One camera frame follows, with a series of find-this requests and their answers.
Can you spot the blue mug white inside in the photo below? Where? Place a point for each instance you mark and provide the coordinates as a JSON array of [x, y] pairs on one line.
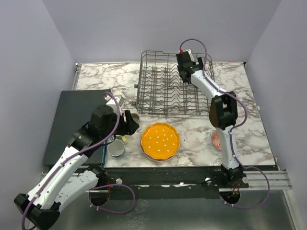
[[116, 148]]

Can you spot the dark network switch box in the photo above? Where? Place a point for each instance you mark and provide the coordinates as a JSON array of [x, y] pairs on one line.
[[73, 111]]

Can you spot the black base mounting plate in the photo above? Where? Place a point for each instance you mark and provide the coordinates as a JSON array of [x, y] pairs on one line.
[[105, 189]]

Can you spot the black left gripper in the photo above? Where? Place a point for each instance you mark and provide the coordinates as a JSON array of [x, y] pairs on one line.
[[128, 127]]

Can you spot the small grey cup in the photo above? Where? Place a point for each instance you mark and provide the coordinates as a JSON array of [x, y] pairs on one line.
[[135, 117]]

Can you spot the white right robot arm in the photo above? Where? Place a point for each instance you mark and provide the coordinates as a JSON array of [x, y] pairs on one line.
[[222, 113]]

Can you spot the orange blue patterned bowl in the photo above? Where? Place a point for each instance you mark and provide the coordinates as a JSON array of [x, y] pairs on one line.
[[216, 140]]

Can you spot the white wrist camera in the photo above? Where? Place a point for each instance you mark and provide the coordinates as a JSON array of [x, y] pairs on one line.
[[112, 102], [187, 55]]

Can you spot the orange polka dot plate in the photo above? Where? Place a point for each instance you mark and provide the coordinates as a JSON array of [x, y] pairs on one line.
[[159, 134]]

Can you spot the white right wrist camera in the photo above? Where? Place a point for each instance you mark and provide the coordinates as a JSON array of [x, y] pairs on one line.
[[187, 55]]

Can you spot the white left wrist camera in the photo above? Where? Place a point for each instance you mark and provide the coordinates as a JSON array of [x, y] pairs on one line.
[[112, 102]]

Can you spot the grey wire dish rack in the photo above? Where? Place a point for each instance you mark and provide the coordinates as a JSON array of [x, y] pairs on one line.
[[161, 91]]

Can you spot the pale yellow mug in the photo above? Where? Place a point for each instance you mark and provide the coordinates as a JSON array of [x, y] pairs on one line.
[[122, 138]]

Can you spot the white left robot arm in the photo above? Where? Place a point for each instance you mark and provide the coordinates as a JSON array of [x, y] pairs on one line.
[[43, 204]]

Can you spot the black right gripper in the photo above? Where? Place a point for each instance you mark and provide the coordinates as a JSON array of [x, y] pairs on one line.
[[200, 62]]

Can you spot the aluminium rail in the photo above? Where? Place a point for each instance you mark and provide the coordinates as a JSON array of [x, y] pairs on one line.
[[266, 179]]

